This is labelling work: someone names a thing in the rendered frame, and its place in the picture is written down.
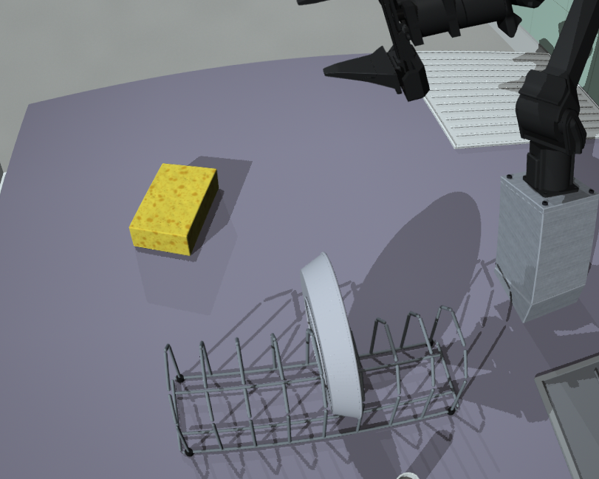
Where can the grey open cylinder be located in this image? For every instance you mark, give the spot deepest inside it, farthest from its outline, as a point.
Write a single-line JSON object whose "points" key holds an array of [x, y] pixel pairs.
{"points": [[408, 475]]}

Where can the white ribbed draining mat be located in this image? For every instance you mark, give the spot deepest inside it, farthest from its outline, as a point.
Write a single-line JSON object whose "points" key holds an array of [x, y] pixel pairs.
{"points": [[473, 95]]}

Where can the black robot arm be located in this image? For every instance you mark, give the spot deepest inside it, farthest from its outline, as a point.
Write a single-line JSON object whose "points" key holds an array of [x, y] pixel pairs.
{"points": [[548, 107]]}

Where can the yellow sponge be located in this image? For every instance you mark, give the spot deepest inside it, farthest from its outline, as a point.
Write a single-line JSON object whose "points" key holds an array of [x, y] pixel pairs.
{"points": [[174, 208]]}

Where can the grey wire dish rack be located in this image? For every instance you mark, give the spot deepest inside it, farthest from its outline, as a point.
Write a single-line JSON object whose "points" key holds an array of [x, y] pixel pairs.
{"points": [[275, 351]]}

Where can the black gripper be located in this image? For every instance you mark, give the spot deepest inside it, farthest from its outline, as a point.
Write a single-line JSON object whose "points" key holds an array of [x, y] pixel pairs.
{"points": [[401, 66]]}

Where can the white round plate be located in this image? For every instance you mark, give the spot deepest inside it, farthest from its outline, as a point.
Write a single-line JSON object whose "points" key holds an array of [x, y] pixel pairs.
{"points": [[326, 314]]}

